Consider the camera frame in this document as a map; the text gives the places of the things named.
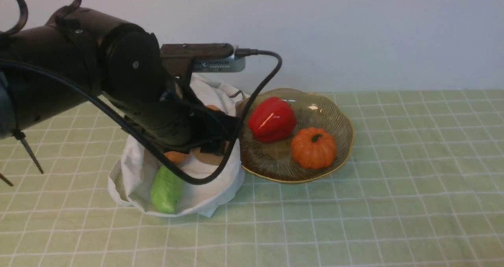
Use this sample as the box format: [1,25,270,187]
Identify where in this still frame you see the black camera cable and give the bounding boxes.
[0,48,283,185]

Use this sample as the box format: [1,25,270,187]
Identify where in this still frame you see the small orange pumpkin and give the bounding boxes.
[291,127,338,170]

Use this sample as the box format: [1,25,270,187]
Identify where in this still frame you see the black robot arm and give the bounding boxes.
[1,7,241,155]

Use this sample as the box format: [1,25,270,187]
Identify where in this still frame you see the gold wire basket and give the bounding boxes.
[240,88,355,184]

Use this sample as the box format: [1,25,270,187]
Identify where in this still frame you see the orange carrot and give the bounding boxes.
[164,152,189,165]

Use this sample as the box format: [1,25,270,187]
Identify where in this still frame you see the brown potato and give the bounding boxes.
[191,140,229,165]

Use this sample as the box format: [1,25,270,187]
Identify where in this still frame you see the red bell pepper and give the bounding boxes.
[248,96,297,143]

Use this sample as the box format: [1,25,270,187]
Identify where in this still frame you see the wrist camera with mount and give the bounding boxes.
[160,43,246,78]

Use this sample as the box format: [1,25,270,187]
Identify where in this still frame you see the green cucumber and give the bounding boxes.
[150,166,183,214]

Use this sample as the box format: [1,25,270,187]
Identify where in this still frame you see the green checkered tablecloth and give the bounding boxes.
[0,89,504,267]

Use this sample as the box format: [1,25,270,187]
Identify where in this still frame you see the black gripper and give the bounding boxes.
[110,72,240,156]

